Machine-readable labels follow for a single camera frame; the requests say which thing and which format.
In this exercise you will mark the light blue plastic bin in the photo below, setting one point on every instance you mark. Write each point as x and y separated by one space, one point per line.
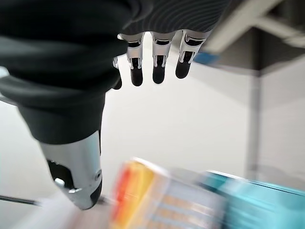
262 202

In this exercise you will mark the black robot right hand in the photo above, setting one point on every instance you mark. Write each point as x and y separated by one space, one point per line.
59 59

